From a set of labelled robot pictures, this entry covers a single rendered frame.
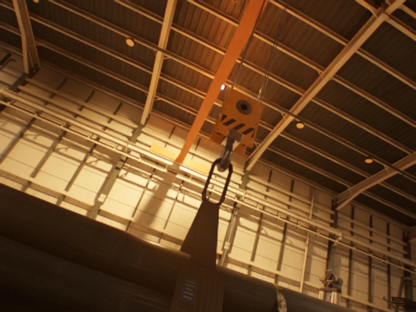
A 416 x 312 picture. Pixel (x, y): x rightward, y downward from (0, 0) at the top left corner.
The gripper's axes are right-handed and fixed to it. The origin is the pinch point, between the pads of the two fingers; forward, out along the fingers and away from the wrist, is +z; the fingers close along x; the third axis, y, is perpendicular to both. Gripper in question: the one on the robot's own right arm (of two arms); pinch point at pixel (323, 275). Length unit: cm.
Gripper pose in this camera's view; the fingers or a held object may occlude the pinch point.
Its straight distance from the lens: 352.3
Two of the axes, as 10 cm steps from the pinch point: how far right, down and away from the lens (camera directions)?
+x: -4.6, 8.8, 0.7
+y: 2.8, 2.2, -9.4
